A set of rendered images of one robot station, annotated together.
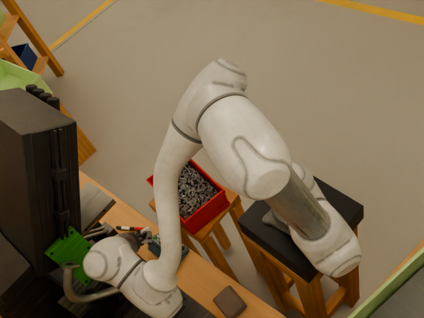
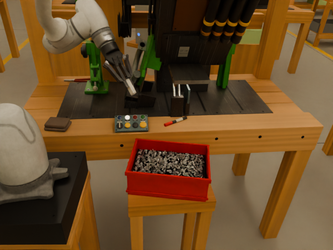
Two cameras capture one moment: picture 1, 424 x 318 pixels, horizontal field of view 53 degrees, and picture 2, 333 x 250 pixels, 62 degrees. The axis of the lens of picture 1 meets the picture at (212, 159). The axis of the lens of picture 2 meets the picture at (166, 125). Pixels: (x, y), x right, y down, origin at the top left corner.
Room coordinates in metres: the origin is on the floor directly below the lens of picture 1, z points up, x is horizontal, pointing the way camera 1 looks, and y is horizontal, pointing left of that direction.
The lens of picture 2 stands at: (1.46, -0.64, 1.63)
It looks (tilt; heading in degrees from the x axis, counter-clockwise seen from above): 33 degrees down; 112
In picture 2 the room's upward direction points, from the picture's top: 3 degrees clockwise
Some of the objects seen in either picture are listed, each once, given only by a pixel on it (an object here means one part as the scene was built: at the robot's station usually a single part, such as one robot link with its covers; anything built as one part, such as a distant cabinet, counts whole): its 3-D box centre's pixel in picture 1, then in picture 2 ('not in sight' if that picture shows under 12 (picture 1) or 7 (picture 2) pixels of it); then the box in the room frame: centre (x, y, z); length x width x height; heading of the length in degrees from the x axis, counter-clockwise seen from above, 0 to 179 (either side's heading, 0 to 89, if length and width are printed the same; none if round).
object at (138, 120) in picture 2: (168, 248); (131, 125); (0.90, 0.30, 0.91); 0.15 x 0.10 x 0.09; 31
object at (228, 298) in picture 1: (229, 301); (57, 124); (0.61, 0.15, 0.91); 0.10 x 0.08 x 0.03; 18
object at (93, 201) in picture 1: (65, 229); (184, 66); (1.03, 0.61, 1.11); 0.39 x 0.16 x 0.03; 121
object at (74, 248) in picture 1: (73, 252); (152, 53); (0.88, 0.56, 1.17); 0.13 x 0.12 x 0.20; 31
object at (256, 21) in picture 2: not in sight; (159, 19); (0.73, 0.97, 1.23); 1.30 x 0.05 x 0.09; 31
